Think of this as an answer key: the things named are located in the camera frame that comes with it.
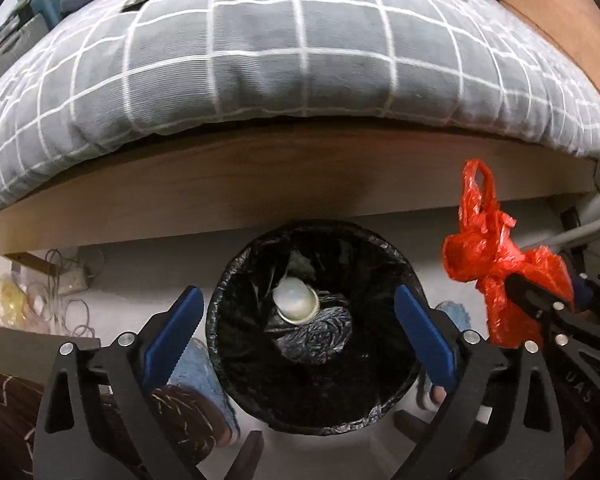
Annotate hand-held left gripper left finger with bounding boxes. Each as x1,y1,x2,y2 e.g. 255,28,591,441
32,285,206,480

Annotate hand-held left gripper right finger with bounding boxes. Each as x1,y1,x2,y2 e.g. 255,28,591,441
394,285,566,480

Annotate red plastic bag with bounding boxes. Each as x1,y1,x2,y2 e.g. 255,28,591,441
442,159,576,348

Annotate trash bin with black liner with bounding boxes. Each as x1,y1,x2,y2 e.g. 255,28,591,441
206,220,431,436

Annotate blue fuzzy slipper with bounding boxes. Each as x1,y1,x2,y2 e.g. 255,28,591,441
169,337,242,447

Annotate dark patterned pants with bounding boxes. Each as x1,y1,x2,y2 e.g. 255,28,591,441
0,365,232,480

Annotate white power strip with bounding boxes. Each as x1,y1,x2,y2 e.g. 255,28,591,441
54,269,90,297

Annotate white paper cup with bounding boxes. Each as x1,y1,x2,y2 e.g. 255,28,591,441
271,277,321,323

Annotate yellow plastic bag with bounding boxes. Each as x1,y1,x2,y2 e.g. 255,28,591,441
0,271,43,322

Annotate wooden headboard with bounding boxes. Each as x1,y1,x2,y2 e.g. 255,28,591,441
495,0,600,126

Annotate grey checked bed sheet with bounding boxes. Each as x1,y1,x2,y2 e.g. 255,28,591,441
0,0,600,218

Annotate grey suitcase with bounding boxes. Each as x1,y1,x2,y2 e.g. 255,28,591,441
0,12,47,98

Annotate blue plastic stool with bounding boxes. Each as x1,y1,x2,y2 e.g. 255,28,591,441
34,0,65,27

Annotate grey metal frame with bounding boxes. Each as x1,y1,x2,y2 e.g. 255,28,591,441
550,167,600,253

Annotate power strip with cables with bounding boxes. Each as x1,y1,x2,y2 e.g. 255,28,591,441
42,246,107,339

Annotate wooden bed frame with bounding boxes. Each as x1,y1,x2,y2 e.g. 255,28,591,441
0,120,598,256

